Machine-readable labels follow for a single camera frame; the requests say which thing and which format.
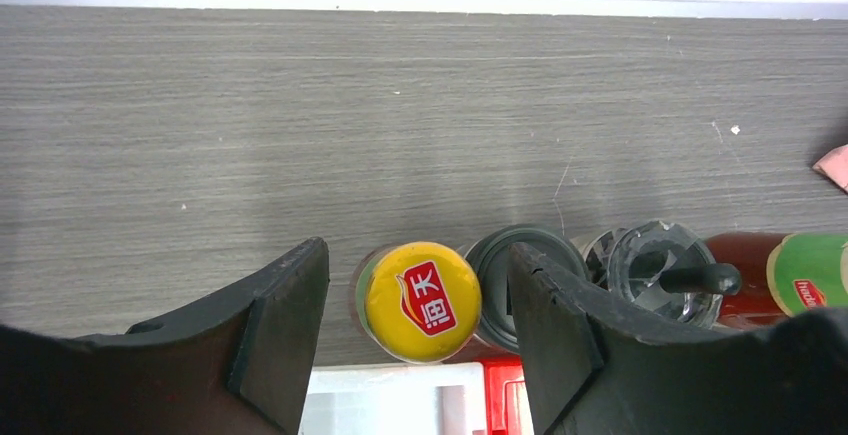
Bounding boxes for red plastic bin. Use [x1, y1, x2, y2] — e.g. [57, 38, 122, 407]
[480, 357, 534, 435]

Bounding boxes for black lid white seasoning jar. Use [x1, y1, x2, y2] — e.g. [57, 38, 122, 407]
[458, 224, 590, 354]

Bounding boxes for grey lid seasoning jar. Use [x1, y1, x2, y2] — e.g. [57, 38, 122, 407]
[571, 219, 742, 328]

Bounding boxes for pink cloth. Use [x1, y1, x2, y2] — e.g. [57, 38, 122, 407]
[812, 145, 848, 193]

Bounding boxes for yellow cap sauce bottle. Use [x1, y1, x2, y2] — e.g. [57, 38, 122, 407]
[706, 232, 847, 330]
[349, 241, 482, 364]

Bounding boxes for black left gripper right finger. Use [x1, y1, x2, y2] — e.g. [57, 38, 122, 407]
[507, 243, 847, 434]

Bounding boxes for left white plastic bin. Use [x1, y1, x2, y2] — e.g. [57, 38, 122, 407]
[298, 362, 487, 435]

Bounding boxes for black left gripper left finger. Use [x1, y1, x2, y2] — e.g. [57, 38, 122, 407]
[1, 237, 329, 434]

